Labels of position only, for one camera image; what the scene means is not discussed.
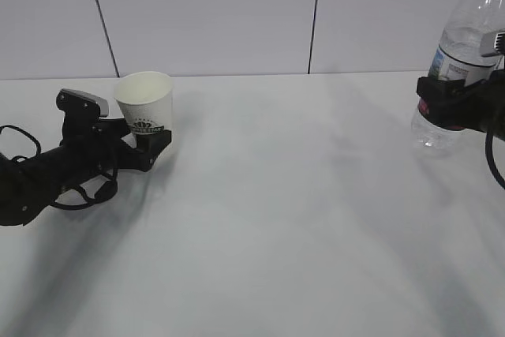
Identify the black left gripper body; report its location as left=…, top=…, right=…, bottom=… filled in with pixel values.
left=50, top=133, right=130, bottom=191

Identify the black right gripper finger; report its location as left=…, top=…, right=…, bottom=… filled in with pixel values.
left=417, top=77, right=493, bottom=131

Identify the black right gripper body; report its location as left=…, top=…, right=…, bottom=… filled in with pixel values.
left=468, top=69, right=504, bottom=136

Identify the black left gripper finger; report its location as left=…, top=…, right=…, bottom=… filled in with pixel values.
left=118, top=129, right=172, bottom=172
left=92, top=118, right=130, bottom=144

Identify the clear water bottle red label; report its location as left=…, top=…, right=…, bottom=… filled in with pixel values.
left=411, top=0, right=504, bottom=155

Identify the white paper cup green logo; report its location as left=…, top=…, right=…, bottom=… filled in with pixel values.
left=114, top=71, right=174, bottom=136

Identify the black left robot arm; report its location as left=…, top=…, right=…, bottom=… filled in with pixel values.
left=1, top=118, right=172, bottom=227

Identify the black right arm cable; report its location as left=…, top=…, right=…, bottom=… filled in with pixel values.
left=484, top=76, right=505, bottom=190

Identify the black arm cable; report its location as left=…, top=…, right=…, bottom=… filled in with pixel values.
left=484, top=76, right=505, bottom=190
left=0, top=124, right=120, bottom=211

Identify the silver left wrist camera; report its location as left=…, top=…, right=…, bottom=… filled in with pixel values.
left=56, top=88, right=109, bottom=144

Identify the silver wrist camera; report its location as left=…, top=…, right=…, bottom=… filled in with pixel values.
left=479, top=29, right=505, bottom=58
left=56, top=88, right=109, bottom=144

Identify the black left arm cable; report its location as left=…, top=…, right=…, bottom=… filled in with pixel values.
left=0, top=124, right=120, bottom=211

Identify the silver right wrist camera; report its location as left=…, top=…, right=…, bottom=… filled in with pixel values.
left=479, top=29, right=505, bottom=58

